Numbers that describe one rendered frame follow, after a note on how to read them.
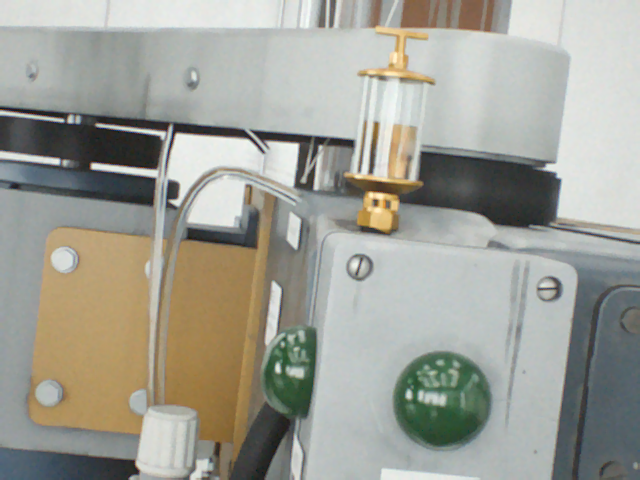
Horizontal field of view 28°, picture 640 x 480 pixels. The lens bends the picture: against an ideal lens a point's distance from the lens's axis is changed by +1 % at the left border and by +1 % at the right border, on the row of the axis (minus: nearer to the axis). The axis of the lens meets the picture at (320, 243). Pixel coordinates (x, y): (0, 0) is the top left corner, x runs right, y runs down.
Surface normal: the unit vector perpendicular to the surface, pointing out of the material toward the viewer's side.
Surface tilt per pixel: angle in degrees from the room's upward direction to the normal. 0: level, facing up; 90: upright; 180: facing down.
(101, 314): 90
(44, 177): 90
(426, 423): 110
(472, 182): 90
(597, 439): 90
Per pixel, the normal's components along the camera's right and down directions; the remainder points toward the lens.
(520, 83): 0.37, 0.10
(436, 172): -0.34, 0.01
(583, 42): 0.10, 0.07
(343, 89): -0.71, -0.05
